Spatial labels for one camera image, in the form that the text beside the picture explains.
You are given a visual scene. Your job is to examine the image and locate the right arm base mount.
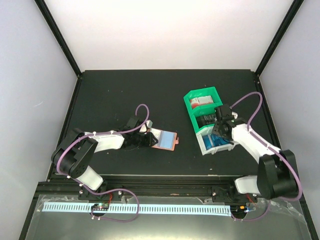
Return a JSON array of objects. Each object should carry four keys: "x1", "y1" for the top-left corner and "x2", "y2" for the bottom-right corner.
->
[{"x1": 211, "y1": 184, "x2": 258, "y2": 204}]

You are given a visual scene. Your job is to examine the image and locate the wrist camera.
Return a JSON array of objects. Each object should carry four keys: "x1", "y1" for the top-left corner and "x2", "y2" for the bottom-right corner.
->
[
  {"x1": 232, "y1": 112, "x2": 238, "y2": 119},
  {"x1": 139, "y1": 120, "x2": 153, "y2": 133}
]

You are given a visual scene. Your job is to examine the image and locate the left black frame post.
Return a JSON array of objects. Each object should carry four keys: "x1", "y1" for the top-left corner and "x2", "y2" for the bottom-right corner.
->
[{"x1": 34, "y1": 0, "x2": 82, "y2": 77}]

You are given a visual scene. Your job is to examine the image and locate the green and white card bin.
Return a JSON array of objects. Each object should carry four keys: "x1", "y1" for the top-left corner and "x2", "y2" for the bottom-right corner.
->
[{"x1": 183, "y1": 86, "x2": 236, "y2": 156}]

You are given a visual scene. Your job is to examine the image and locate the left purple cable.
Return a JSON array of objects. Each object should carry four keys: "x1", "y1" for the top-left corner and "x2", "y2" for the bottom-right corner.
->
[{"x1": 55, "y1": 103, "x2": 150, "y2": 222}]

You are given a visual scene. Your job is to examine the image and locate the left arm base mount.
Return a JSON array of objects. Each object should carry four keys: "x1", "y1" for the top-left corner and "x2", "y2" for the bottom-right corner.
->
[{"x1": 78, "y1": 186, "x2": 123, "y2": 218}]

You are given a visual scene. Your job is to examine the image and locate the black card stack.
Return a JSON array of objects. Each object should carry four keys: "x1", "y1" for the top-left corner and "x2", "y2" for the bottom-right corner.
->
[{"x1": 197, "y1": 113, "x2": 217, "y2": 126}]

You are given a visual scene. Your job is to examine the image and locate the blue card stack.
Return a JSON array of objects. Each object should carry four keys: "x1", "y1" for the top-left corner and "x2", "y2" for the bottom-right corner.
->
[{"x1": 202, "y1": 134, "x2": 230, "y2": 150}]

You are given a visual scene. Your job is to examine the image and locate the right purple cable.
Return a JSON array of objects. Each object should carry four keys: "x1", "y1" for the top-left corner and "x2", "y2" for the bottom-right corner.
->
[{"x1": 229, "y1": 91, "x2": 303, "y2": 222}]

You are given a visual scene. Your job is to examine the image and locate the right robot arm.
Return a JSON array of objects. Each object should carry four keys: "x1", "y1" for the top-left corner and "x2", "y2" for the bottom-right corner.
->
[{"x1": 212, "y1": 104, "x2": 303, "y2": 202}]

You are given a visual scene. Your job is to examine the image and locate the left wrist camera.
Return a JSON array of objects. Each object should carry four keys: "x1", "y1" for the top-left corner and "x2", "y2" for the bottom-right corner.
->
[{"x1": 139, "y1": 120, "x2": 153, "y2": 133}]

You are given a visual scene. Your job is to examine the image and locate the purple cable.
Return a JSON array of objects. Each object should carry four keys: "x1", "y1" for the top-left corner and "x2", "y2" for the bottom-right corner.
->
[
  {"x1": 229, "y1": 91, "x2": 303, "y2": 222},
  {"x1": 55, "y1": 103, "x2": 150, "y2": 222}
]

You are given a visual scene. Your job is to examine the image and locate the white slotted cable duct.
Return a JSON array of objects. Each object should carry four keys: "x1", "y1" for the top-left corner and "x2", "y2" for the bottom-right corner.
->
[{"x1": 41, "y1": 202, "x2": 231, "y2": 217}]

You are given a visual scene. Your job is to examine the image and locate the black frame post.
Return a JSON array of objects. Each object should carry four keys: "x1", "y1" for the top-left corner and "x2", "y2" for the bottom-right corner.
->
[
  {"x1": 34, "y1": 0, "x2": 82, "y2": 77},
  {"x1": 255, "y1": 0, "x2": 304, "y2": 77}
]

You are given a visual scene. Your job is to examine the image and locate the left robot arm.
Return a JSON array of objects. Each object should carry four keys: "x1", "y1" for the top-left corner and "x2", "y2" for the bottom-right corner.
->
[{"x1": 51, "y1": 116, "x2": 159, "y2": 200}]

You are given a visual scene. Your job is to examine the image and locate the right black frame post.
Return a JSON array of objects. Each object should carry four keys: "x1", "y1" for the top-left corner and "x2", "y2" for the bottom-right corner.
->
[{"x1": 255, "y1": 0, "x2": 304, "y2": 77}]

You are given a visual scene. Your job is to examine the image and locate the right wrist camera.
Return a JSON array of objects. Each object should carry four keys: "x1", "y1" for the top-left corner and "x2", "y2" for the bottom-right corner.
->
[{"x1": 232, "y1": 112, "x2": 238, "y2": 119}]

